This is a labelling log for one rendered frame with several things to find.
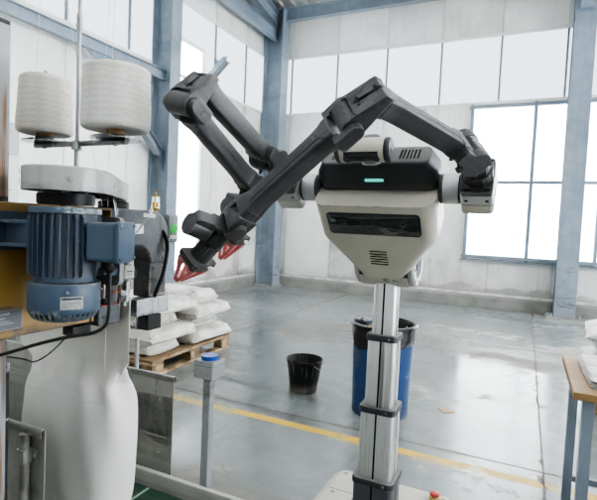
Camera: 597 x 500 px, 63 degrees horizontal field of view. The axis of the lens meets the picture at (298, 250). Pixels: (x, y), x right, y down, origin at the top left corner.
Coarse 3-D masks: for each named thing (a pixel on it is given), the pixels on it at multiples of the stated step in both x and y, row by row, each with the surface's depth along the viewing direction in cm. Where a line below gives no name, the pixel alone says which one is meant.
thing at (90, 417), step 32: (128, 320) 143; (32, 352) 160; (64, 352) 155; (96, 352) 150; (128, 352) 144; (32, 384) 152; (64, 384) 146; (96, 384) 144; (128, 384) 148; (32, 416) 151; (64, 416) 145; (96, 416) 141; (128, 416) 147; (64, 448) 144; (96, 448) 141; (128, 448) 147; (64, 480) 144; (96, 480) 141; (128, 480) 147
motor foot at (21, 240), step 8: (0, 216) 107; (8, 216) 109; (16, 216) 111; (24, 216) 112; (0, 224) 107; (8, 224) 108; (16, 224) 107; (24, 224) 106; (0, 232) 107; (8, 232) 108; (16, 232) 107; (24, 232) 106; (0, 240) 108; (8, 240) 108; (16, 240) 107; (24, 240) 106; (0, 248) 108; (8, 248) 109; (16, 248) 111; (24, 248) 113
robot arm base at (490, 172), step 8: (488, 168) 129; (464, 176) 132; (480, 176) 130; (488, 176) 130; (464, 184) 135; (472, 184) 132; (480, 184) 131; (488, 184) 132; (464, 192) 134; (472, 192) 133; (480, 192) 132; (488, 192) 131
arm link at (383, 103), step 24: (360, 96) 103; (384, 96) 100; (336, 120) 106; (360, 120) 103; (384, 120) 106; (408, 120) 108; (432, 120) 112; (432, 144) 117; (456, 144) 118; (480, 168) 124
